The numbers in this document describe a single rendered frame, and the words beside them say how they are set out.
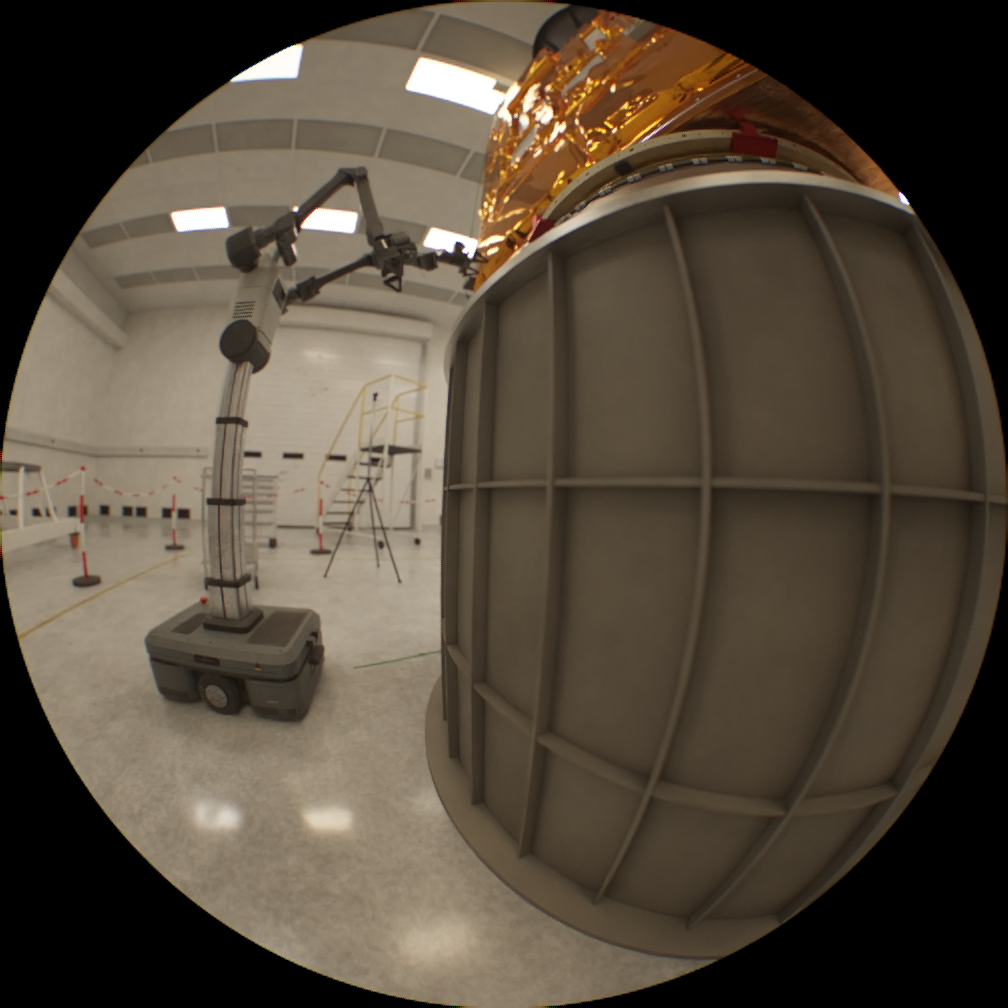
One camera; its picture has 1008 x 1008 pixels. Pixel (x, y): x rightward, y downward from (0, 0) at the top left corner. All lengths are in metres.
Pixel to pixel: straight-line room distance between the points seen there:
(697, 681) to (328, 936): 0.76
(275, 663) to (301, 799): 0.42
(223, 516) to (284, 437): 6.83
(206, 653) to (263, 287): 1.28
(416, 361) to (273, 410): 3.62
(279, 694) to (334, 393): 7.49
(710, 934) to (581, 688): 0.61
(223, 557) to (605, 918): 1.44
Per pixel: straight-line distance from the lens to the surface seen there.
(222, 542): 1.34
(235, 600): 1.36
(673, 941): 0.81
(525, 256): 0.59
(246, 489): 4.96
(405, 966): 0.78
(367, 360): 8.54
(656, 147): 1.08
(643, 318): 0.45
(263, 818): 1.01
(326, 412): 8.12
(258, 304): 1.44
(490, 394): 0.63
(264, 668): 1.18
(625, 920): 0.80
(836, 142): 1.33
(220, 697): 1.34
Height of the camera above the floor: 0.76
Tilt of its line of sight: 1 degrees down
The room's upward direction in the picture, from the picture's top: 2 degrees clockwise
